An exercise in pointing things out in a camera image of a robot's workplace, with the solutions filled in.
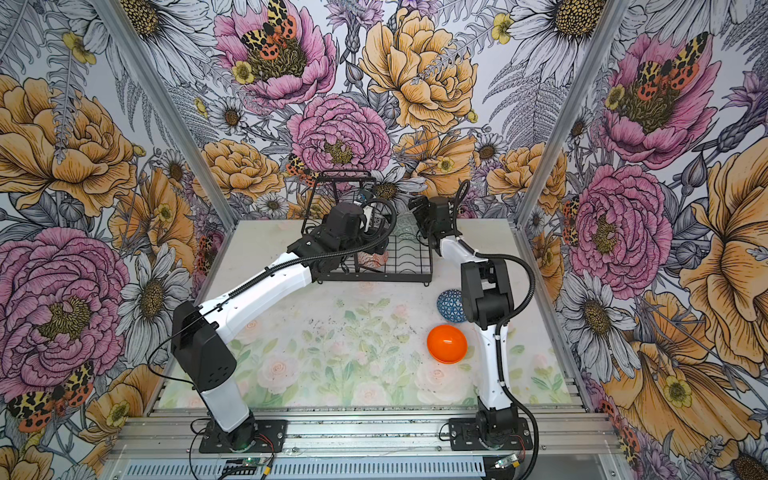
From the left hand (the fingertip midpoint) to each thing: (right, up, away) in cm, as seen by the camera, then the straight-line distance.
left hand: (370, 234), depth 82 cm
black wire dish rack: (+12, -6, +27) cm, 30 cm away
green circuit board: (-27, -54, -11) cm, 61 cm away
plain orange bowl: (+22, -31, +5) cm, 38 cm away
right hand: (+13, +9, +23) cm, 27 cm away
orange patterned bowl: (-1, -8, +26) cm, 28 cm away
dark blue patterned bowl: (+24, -22, +15) cm, 36 cm away
